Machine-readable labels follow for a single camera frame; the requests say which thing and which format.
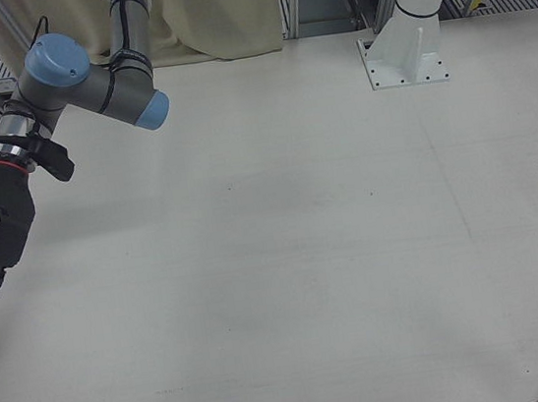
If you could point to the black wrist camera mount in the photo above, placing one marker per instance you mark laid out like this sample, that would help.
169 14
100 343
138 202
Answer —
52 157

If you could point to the beige fabric curtain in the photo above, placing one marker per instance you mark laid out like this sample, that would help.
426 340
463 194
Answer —
204 13

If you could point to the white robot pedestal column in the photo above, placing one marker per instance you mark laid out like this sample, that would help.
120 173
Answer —
411 18

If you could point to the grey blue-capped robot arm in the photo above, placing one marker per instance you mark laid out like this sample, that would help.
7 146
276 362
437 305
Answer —
84 81

